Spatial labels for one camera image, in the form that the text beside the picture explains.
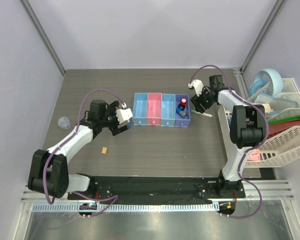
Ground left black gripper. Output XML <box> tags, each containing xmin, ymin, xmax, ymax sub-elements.
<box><xmin>99</xmin><ymin>102</ymin><xmax>129</xmax><ymax>136</ymax></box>

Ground green white marker pen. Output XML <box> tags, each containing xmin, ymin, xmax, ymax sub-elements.
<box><xmin>191</xmin><ymin>109</ymin><xmax>213</xmax><ymax>118</ymax></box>

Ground red cap black stamp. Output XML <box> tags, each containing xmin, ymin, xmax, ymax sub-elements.
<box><xmin>178</xmin><ymin>98</ymin><xmax>187</xmax><ymax>111</ymax></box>

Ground blue grey glue stick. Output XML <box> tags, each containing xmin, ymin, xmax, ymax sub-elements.
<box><xmin>176</xmin><ymin>107</ymin><xmax>187</xmax><ymax>118</ymax></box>

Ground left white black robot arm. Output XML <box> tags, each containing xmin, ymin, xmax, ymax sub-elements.
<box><xmin>27</xmin><ymin>99</ymin><xmax>133</xmax><ymax>200</ymax></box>

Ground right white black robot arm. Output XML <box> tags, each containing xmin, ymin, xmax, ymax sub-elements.
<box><xmin>188</xmin><ymin>75</ymin><xmax>269</xmax><ymax>198</ymax></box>

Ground small yellow eraser block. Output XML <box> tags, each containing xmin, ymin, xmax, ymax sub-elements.
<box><xmin>101</xmin><ymin>147</ymin><xmax>108</xmax><ymax>154</ymax></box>

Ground left light blue bin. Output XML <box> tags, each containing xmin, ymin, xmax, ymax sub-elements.
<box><xmin>132</xmin><ymin>93</ymin><xmax>148</xmax><ymax>126</ymax></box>

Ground light blue bin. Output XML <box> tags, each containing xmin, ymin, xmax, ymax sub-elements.
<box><xmin>160</xmin><ymin>93</ymin><xmax>176</xmax><ymax>127</ymax></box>
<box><xmin>132</xmin><ymin>93</ymin><xmax>148</xmax><ymax>126</ymax></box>

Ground purple plastic bin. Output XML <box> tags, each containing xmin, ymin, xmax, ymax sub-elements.
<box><xmin>174</xmin><ymin>94</ymin><xmax>191</xmax><ymax>128</ymax></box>

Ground pink plastic bin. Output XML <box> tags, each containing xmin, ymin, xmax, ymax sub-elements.
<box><xmin>146</xmin><ymin>92</ymin><xmax>162</xmax><ymax>126</ymax></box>

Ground clear jar of paper clips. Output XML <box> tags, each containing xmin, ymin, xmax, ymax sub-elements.
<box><xmin>57</xmin><ymin>116</ymin><xmax>71</xmax><ymax>131</ymax></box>

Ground stack of books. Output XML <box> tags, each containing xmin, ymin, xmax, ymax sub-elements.
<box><xmin>262</xmin><ymin>103</ymin><xmax>274</xmax><ymax>114</ymax></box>

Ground light blue tape roll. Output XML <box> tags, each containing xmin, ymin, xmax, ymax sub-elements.
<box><xmin>249</xmin><ymin>68</ymin><xmax>284</xmax><ymax>97</ymax></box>

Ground white plastic file rack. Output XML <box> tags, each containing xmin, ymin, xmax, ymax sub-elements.
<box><xmin>218</xmin><ymin>77</ymin><xmax>300</xmax><ymax>169</ymax></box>

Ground red green folders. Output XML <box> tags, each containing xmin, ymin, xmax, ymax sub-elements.
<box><xmin>268</xmin><ymin>115</ymin><xmax>300</xmax><ymax>138</ymax></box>

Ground pink item in rack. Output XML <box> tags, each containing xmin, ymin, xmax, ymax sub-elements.
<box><xmin>248</xmin><ymin>149</ymin><xmax>261</xmax><ymax>162</ymax></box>

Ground left control board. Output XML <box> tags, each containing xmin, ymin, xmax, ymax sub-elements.
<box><xmin>78</xmin><ymin>202</ymin><xmax>98</xmax><ymax>218</ymax></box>

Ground control board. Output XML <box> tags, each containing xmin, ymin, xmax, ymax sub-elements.
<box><xmin>78</xmin><ymin>202</ymin><xmax>98</xmax><ymax>218</ymax></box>
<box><xmin>218</xmin><ymin>201</ymin><xmax>236</xmax><ymax>217</ymax></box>

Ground right control board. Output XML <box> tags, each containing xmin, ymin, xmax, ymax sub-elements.
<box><xmin>218</xmin><ymin>201</ymin><xmax>236</xmax><ymax>217</ymax></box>

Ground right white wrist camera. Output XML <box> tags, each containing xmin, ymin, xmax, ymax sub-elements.
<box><xmin>188</xmin><ymin>79</ymin><xmax>204</xmax><ymax>97</ymax></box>

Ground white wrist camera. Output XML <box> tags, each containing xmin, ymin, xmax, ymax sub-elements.
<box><xmin>115</xmin><ymin>102</ymin><xmax>133</xmax><ymax>124</ymax></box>
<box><xmin>188</xmin><ymin>79</ymin><xmax>204</xmax><ymax>97</ymax></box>

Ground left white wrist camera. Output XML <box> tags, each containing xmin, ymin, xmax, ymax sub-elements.
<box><xmin>115</xmin><ymin>102</ymin><xmax>133</xmax><ymax>124</ymax></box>

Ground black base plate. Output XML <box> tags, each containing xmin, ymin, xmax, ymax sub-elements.
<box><xmin>67</xmin><ymin>175</ymin><xmax>246</xmax><ymax>201</ymax></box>

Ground white slotted cable duct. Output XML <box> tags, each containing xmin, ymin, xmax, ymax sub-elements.
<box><xmin>32</xmin><ymin>202</ymin><xmax>219</xmax><ymax>213</ymax></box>

